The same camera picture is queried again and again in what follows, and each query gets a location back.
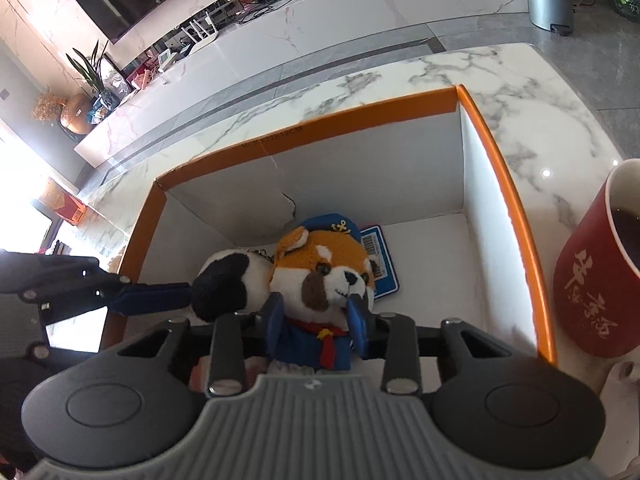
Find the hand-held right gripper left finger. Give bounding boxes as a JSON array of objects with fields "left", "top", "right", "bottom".
[{"left": 117, "top": 291, "right": 287, "bottom": 397}]

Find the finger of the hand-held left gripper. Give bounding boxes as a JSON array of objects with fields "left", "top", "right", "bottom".
[{"left": 0, "top": 250, "right": 194, "bottom": 328}]

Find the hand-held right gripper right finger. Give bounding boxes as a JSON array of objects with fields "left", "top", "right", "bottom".
[{"left": 346, "top": 294, "right": 511, "bottom": 395}]

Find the white plush with black ear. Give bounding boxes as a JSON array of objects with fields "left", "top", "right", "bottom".
[{"left": 189, "top": 251, "right": 277, "bottom": 393}]

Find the red panda sailor plush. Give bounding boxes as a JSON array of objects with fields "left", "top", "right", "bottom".
[{"left": 267, "top": 214, "right": 378, "bottom": 373}]

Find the blue hang tag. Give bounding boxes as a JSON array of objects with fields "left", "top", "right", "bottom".
[{"left": 360, "top": 225, "right": 403, "bottom": 302}]

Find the orange cardboard box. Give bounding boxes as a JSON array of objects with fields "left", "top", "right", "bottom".
[{"left": 102, "top": 84, "right": 558, "bottom": 367}]

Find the red packet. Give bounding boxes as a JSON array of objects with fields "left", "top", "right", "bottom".
[{"left": 47, "top": 192, "right": 86, "bottom": 224}]

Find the brown round vase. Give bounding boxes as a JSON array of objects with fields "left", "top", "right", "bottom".
[{"left": 60, "top": 92, "right": 96, "bottom": 136}]

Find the dried flower bunch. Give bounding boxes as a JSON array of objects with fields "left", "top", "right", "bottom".
[{"left": 32, "top": 90, "right": 66, "bottom": 123}]

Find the potted orchid plant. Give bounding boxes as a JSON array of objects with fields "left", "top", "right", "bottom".
[{"left": 66, "top": 40, "right": 122, "bottom": 107}]

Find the red cup with tea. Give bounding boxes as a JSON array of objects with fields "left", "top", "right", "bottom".
[{"left": 552, "top": 158, "right": 640, "bottom": 359}]

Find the white wifi router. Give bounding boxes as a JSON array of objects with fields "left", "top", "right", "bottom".
[{"left": 177, "top": 10, "right": 221, "bottom": 54}]

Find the white marble console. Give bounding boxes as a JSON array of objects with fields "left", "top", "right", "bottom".
[{"left": 74, "top": 0, "right": 531, "bottom": 168}]

